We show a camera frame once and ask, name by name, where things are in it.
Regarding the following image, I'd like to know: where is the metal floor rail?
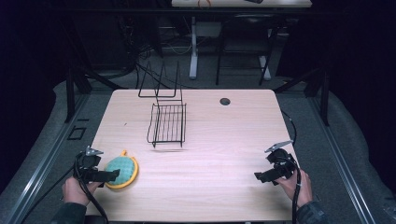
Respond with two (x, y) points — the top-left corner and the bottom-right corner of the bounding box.
(0, 92), (92, 224)
(306, 92), (379, 224)

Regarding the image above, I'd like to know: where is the teal pot holder yellow rim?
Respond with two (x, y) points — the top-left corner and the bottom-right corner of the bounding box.
(104, 149), (140, 190)

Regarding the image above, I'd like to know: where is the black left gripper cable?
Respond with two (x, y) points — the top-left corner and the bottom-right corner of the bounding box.
(19, 152), (110, 224)

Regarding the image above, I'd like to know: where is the black frame post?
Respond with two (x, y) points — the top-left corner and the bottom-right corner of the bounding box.
(274, 63), (331, 127)
(63, 66), (93, 124)

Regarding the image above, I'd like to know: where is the person's left hand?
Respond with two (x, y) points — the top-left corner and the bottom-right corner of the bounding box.
(61, 175), (105, 207)

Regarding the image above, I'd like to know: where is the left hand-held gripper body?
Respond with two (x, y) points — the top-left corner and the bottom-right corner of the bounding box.
(74, 145), (105, 185)

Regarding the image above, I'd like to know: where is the black chair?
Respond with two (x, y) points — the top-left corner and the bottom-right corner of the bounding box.
(215, 12), (279, 87)

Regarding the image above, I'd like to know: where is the white desk with legs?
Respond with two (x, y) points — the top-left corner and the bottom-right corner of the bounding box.
(170, 0), (313, 81)

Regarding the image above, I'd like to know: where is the tangle of black cables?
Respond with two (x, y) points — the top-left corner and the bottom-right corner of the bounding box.
(116, 15), (194, 91)

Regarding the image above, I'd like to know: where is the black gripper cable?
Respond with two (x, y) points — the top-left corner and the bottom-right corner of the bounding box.
(280, 109), (303, 224)
(19, 152), (110, 224)

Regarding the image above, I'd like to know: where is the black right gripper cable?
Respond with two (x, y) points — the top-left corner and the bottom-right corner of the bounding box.
(280, 109), (303, 224)

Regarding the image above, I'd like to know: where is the person's right hand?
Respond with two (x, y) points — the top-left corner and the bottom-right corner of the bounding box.
(275, 169), (314, 209)

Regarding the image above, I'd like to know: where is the black wire rack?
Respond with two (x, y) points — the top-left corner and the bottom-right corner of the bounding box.
(137, 60), (188, 149)

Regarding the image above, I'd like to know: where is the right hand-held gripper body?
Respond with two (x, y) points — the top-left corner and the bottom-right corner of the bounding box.
(263, 140), (299, 180)

